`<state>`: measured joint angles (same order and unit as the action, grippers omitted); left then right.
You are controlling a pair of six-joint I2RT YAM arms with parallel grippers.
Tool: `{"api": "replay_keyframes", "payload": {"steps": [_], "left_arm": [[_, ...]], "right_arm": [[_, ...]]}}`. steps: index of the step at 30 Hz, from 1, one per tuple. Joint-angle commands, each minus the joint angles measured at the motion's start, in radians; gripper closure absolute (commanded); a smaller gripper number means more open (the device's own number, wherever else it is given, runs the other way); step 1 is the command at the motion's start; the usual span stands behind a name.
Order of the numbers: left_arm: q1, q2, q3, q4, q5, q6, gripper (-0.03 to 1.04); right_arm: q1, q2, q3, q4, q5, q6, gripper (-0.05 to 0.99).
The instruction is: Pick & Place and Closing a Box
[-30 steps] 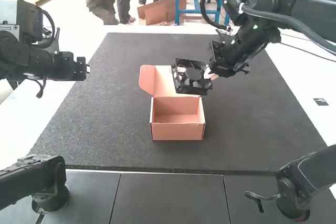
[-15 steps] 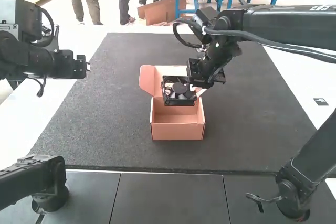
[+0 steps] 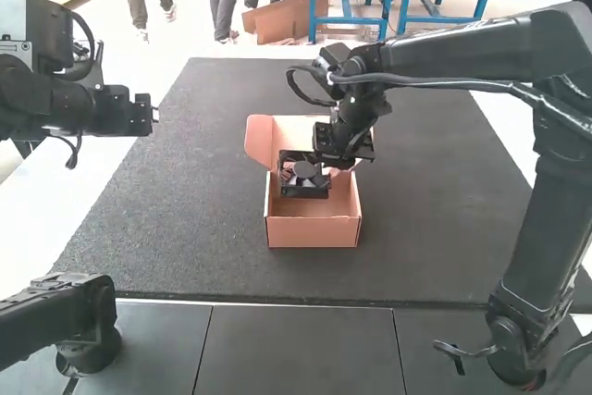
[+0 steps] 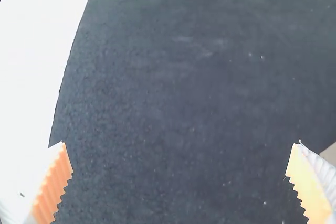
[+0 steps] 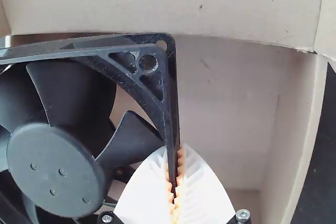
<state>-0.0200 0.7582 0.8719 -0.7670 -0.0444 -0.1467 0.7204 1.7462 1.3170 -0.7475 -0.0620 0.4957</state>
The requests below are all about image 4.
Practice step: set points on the cardboard box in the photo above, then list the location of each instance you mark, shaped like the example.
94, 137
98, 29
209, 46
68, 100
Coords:
329, 154

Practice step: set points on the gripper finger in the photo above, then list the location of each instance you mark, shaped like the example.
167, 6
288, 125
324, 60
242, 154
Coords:
312, 182
50, 182

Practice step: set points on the black mat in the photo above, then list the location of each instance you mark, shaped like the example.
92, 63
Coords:
183, 103

